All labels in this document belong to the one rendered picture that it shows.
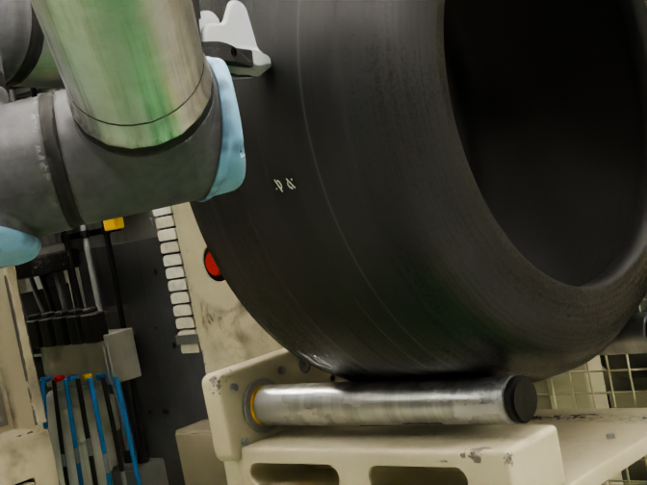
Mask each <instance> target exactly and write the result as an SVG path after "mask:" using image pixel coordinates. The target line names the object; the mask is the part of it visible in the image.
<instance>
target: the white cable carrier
mask: <svg viewBox="0 0 647 485"><path fill-rule="evenodd" d="M153 215H154V216H155V217H156V216H163V215H168V216H166V217H158V218H156V220H155V223H156V227H157V229H159V228H167V227H170V229H166V230H161V231H159V232H158V238H159V241H160V242H164V241H170V240H173V242H164V243H162V244H161V252H162V254H168V253H173V252H175V254H170V255H167V256H165V257H164V259H163V260H164V265H165V267H170V266H177V267H173V268H167V269H166V276H167V279H172V278H180V279H175V280H171V281H169V282H168V289H169V291H170V292H175V291H182V292H178V293H174V294H172V295H171V296H170V298H171V303H172V304H177V303H186V304H180V305H176V306H174V307H173V313H174V315H175V316H176V317H179V316H188V317H184V318H179V319H177V320H176V327H177V329H183V328H192V329H185V330H181V331H179V332H178V335H189V334H197V330H196V326H195V321H194V312H193V307H192V303H191V298H190V293H189V291H188V289H189V288H188V283H187V278H185V277H186V273H185V269H184V266H182V265H183V259H182V254H181V253H180V251H181V249H180V245H179V241H178V236H177V231H176V227H175V221H174V216H173V211H172V207H171V206H169V207H165V208H161V209H156V210H153ZM181 351H182V353H196V352H200V351H201V347H200V344H191V345H181Z"/></svg>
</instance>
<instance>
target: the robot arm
mask: <svg viewBox="0 0 647 485"><path fill-rule="evenodd" d="M271 66H272V63H271V59H270V57H269V56H268V55H266V54H263V52H261V51H260V50H259V49H258V47H257V45H256V41H255V38H254V35H253V32H252V28H251V25H250V21H249V18H248V14H247V11H246V8H245V6H244V5H243V4H242V3H241V2H239V1H229V2H228V4H227V6H226V9H225V13H224V16H223V20H222V22H221V23H220V21H219V19H218V18H217V16H216V15H215V14H214V13H212V12H210V11H202V12H201V11H200V6H199V0H0V268H6V267H8V266H18V265H21V264H24V263H27V262H29V261H31V260H33V259H35V258H36V257H37V256H38V254H39V251H40V249H41V242H40V240H39V239H38V237H41V236H46V235H51V234H55V233H60V232H63V231H68V230H72V229H74V227H76V226H80V225H85V224H92V223H96V222H100V221H104V220H109V219H113V218H118V217H126V216H130V215H134V214H138V213H143V212H147V211H152V210H156V209H161V208H165V207H169V206H173V205H178V204H182V203H186V202H191V201H196V202H204V201H207V200H209V199H210V198H212V197H213V196H215V195H219V194H223V193H226V192H230V191H234V190H236V189H237V188H239V187H240V186H241V185H242V183H243V181H244V179H245V176H246V154H245V150H244V137H243V130H242V124H241V119H240V113H239V108H238V102H237V98H236V93H235V90H234V86H233V82H232V80H238V79H249V78H252V77H255V76H260V75H261V74H262V73H263V72H265V71H266V70H267V69H269V68H270V67H271ZM7 87H23V88H42V89H60V88H63V87H65V89H62V90H58V91H53V92H48V93H45V94H41V95H40V96H36V97H32V98H27V99H22V100H18V101H14V102H11V103H10V101H9V96H8V92H7Z"/></svg>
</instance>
